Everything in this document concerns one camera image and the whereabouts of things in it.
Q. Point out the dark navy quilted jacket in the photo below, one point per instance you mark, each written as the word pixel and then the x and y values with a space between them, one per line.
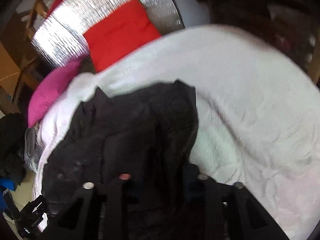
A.
pixel 131 134

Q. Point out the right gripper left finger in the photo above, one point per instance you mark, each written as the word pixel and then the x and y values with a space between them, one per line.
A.
pixel 91 214

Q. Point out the silver foil insulation board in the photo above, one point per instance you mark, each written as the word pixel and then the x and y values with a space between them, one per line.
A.
pixel 60 37

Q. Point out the blue jacket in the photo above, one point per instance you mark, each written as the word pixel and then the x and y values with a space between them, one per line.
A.
pixel 7 202

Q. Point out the black coat pile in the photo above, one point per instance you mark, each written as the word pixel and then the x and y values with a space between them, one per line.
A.
pixel 13 128

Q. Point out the wooden side table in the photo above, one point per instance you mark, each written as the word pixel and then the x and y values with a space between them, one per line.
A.
pixel 292 26

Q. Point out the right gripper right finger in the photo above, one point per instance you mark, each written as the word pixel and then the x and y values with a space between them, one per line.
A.
pixel 220 211

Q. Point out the red pillow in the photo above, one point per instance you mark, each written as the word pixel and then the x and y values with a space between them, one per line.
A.
pixel 120 33

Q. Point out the grey garment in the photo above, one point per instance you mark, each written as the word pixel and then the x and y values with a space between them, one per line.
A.
pixel 33 149

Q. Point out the white bed blanket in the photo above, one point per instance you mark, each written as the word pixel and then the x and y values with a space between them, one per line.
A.
pixel 258 115

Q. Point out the pink pillow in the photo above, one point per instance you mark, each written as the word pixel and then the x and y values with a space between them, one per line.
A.
pixel 50 88

